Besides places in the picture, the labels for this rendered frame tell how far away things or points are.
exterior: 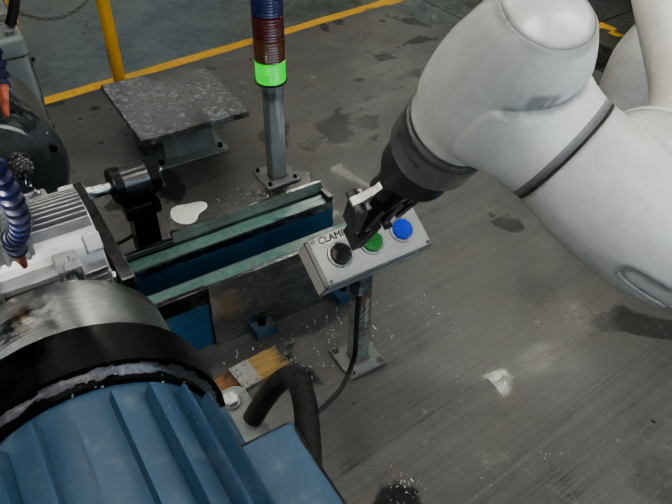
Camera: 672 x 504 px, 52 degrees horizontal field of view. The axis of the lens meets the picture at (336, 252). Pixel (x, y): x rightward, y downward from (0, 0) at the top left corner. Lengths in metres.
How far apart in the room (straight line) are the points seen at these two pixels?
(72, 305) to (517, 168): 0.47
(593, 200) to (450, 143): 0.12
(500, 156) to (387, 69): 1.43
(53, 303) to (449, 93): 0.46
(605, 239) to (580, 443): 0.60
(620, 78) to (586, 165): 0.99
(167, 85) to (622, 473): 1.20
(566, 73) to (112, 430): 0.37
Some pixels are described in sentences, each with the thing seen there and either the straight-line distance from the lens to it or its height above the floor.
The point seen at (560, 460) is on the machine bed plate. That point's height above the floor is 0.80.
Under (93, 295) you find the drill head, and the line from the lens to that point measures 0.78.
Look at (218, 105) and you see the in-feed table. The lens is 1.56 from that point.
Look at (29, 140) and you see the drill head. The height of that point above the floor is 1.09.
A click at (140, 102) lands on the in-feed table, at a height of 0.92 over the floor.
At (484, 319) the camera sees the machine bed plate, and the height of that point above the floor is 0.80.
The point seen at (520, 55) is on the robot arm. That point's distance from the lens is 0.50.
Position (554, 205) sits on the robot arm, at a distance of 0.56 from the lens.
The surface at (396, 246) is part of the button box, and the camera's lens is 0.96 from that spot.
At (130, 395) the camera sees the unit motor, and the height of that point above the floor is 1.35.
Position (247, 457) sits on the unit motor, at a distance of 0.43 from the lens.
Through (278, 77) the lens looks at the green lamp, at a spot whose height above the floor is 1.05.
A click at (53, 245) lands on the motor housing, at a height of 1.08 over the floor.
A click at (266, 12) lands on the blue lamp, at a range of 1.32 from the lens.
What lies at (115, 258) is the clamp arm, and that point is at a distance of 1.01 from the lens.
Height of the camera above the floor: 1.68
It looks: 42 degrees down
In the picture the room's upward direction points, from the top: 1 degrees clockwise
